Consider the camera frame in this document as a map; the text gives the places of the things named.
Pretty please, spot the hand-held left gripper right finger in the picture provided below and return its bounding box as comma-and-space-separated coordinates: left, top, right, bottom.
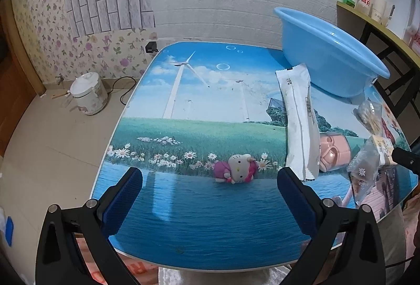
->
276, 166, 387, 285

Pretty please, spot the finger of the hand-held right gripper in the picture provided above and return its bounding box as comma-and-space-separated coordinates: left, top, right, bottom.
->
392, 146, 420, 176

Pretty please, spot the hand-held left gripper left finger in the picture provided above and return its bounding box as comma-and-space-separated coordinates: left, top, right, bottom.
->
35, 167, 144, 285

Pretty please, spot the small yellow snack box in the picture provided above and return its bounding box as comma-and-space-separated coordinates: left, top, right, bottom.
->
367, 136, 396, 167

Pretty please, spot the clear daisy print packet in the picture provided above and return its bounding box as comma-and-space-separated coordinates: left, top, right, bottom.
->
347, 141, 381, 203

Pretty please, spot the clear snack bag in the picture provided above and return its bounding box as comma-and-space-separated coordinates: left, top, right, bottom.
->
353, 99, 384, 136

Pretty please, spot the pink plastic toy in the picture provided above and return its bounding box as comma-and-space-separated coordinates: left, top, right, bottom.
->
319, 131, 353, 172

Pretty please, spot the long white snack packet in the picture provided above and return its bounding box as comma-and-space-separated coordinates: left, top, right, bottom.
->
275, 63, 321, 181

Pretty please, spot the blue plastic basin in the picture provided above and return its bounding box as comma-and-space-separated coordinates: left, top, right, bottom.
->
273, 7, 391, 98

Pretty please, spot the cream container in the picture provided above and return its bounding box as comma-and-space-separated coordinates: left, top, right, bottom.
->
371, 0, 392, 26

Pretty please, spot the red white printed bag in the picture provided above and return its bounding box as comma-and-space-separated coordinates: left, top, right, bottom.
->
75, 233, 165, 285

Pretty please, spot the pink white cat plush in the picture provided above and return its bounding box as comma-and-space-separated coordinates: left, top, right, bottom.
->
213, 153, 259, 185

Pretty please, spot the white rice cooker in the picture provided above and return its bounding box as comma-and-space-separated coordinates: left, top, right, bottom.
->
70, 72, 109, 116

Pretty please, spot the blue plastic piece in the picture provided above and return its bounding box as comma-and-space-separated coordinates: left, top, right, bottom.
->
5, 215, 14, 248

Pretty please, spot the pink white appliance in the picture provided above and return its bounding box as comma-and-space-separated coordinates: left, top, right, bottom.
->
395, 0, 420, 52

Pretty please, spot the wooden side table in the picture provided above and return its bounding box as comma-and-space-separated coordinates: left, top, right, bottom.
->
336, 0, 420, 122

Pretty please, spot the wooden door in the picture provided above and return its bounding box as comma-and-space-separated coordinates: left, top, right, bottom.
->
0, 0, 46, 157

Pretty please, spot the black power cable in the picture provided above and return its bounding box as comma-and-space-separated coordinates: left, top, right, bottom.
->
107, 77, 141, 105

